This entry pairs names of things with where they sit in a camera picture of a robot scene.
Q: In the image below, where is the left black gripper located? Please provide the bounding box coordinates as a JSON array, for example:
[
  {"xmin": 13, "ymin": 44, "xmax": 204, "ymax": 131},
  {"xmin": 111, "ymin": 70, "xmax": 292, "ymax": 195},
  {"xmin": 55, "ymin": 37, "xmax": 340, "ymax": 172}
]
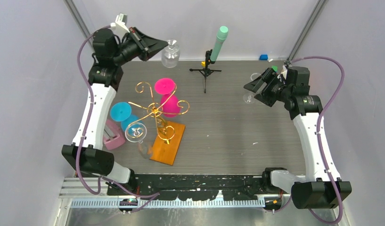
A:
[{"xmin": 112, "ymin": 27, "xmax": 168, "ymax": 65}]

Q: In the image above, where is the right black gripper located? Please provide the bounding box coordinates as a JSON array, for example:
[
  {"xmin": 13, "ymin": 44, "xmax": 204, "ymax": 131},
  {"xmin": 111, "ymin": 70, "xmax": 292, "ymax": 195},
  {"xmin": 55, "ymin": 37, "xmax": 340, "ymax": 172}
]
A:
[{"xmin": 244, "ymin": 67, "xmax": 292, "ymax": 107}]

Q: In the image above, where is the clear wine glass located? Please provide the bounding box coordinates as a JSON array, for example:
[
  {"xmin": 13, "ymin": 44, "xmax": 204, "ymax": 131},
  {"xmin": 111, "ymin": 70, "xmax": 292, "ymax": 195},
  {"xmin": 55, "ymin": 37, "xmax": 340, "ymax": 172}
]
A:
[
  {"xmin": 250, "ymin": 73, "xmax": 264, "ymax": 86},
  {"xmin": 124, "ymin": 122, "xmax": 153, "ymax": 159},
  {"xmin": 243, "ymin": 93, "xmax": 256, "ymax": 104},
  {"xmin": 161, "ymin": 39, "xmax": 180, "ymax": 68}
]

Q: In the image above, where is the pink wine glass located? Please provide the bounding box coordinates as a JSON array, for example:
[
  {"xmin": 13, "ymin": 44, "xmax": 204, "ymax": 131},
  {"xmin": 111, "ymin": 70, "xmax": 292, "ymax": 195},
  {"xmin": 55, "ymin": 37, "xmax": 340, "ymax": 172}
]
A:
[{"xmin": 154, "ymin": 78, "xmax": 180, "ymax": 118}]

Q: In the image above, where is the blue wine glass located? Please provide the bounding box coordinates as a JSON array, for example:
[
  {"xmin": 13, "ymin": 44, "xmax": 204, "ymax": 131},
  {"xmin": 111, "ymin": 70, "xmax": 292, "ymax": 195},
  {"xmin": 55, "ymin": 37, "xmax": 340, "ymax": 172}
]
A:
[{"xmin": 110, "ymin": 102, "xmax": 139, "ymax": 135}]

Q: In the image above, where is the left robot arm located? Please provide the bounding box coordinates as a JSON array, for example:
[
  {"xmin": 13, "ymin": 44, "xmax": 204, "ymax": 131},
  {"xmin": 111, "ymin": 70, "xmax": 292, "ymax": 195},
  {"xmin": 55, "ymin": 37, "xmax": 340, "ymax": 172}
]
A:
[{"xmin": 61, "ymin": 27, "xmax": 168, "ymax": 195}]

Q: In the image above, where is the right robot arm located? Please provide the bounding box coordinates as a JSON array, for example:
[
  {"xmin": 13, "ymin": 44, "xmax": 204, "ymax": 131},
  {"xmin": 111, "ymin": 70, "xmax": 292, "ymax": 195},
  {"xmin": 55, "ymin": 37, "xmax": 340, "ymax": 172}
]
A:
[{"xmin": 244, "ymin": 66, "xmax": 352, "ymax": 209}]

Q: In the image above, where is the orange wooden rack base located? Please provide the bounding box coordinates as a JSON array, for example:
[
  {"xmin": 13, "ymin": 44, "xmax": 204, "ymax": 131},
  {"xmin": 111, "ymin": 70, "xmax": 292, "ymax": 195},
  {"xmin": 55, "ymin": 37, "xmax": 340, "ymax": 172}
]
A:
[{"xmin": 149, "ymin": 121, "xmax": 186, "ymax": 166}]

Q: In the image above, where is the black tripod mic stand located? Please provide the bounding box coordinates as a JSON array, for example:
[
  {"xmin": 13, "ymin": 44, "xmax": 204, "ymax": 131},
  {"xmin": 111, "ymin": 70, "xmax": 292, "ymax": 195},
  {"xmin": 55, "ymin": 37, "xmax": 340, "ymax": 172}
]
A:
[{"xmin": 189, "ymin": 49, "xmax": 221, "ymax": 93}]

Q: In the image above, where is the mint green microphone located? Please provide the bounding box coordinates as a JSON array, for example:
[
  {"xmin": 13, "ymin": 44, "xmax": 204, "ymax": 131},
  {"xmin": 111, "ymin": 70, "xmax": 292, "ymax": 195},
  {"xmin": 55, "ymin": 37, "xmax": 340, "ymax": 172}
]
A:
[{"xmin": 210, "ymin": 26, "xmax": 229, "ymax": 62}]

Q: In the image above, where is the pink metronome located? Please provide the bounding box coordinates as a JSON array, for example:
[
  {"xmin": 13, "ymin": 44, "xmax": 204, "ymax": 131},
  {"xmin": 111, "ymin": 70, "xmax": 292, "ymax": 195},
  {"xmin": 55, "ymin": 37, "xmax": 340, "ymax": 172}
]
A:
[{"xmin": 103, "ymin": 119, "xmax": 126, "ymax": 150}]

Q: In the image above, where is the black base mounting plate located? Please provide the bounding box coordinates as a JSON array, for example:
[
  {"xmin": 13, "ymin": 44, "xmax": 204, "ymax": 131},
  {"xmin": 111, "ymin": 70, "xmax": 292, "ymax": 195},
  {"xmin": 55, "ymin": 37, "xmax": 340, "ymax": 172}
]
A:
[{"xmin": 106, "ymin": 173, "xmax": 290, "ymax": 202}]

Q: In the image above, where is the blue block by wall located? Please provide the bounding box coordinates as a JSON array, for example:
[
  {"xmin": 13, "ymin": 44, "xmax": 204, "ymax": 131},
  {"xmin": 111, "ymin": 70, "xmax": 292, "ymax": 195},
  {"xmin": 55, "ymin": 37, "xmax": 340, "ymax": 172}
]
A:
[{"xmin": 259, "ymin": 54, "xmax": 269, "ymax": 61}]

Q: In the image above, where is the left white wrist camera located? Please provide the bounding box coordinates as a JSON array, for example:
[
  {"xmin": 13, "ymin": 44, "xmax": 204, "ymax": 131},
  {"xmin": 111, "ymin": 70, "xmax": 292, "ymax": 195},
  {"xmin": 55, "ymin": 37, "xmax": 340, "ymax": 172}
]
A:
[{"xmin": 115, "ymin": 13, "xmax": 130, "ymax": 35}]

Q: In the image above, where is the gold wire glass rack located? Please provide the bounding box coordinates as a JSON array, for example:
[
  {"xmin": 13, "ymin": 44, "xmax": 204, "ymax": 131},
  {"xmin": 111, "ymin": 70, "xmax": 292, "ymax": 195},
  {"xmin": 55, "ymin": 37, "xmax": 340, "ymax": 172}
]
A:
[{"xmin": 128, "ymin": 81, "xmax": 190, "ymax": 136}]

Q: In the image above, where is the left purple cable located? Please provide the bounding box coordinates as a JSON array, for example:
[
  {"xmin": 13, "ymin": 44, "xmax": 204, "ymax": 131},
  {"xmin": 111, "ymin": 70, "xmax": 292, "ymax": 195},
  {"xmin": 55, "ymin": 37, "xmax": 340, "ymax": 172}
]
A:
[{"xmin": 75, "ymin": 24, "xmax": 162, "ymax": 213}]

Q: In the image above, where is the purple cable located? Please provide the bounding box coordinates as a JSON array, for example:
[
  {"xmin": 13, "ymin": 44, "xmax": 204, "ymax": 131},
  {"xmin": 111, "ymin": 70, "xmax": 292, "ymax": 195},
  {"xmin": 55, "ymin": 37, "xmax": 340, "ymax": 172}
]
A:
[
  {"xmin": 287, "ymin": 56, "xmax": 345, "ymax": 224},
  {"xmin": 75, "ymin": 24, "xmax": 162, "ymax": 213}
]

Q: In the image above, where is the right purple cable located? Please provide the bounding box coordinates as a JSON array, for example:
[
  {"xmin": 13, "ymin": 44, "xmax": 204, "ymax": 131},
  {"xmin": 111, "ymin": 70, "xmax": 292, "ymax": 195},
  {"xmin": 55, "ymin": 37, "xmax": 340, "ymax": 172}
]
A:
[{"xmin": 287, "ymin": 56, "xmax": 345, "ymax": 224}]

